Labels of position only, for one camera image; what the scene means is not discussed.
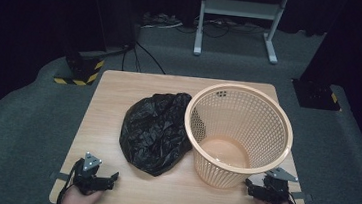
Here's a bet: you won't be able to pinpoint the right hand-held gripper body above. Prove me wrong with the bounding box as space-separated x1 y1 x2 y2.
260 165 300 204

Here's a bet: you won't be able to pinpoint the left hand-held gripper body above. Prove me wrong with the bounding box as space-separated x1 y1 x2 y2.
71 150 109 198

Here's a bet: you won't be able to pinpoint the beige plastic mesh basket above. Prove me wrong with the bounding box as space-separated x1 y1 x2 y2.
177 79 299 196

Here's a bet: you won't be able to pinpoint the black plastic garbage bag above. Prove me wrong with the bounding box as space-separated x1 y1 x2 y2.
115 86 199 181

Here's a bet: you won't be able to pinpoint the person's left hand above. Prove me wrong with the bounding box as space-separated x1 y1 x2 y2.
60 184 105 204

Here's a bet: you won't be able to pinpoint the grey tape strip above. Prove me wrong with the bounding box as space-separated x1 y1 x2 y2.
291 190 314 202
49 170 72 183

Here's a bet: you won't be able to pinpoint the black base with hazard stripes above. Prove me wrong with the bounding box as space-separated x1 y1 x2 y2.
52 49 106 89
289 78 345 112

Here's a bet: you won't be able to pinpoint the white metal stand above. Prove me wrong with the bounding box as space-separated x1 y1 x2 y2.
191 0 291 66

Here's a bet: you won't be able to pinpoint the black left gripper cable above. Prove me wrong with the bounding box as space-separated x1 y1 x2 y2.
56 156 85 204

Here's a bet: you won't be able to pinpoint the black floor cables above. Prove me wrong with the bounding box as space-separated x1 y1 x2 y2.
120 40 169 76

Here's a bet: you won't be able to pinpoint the bundle of floor cables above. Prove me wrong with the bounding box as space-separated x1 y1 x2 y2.
140 10 269 44

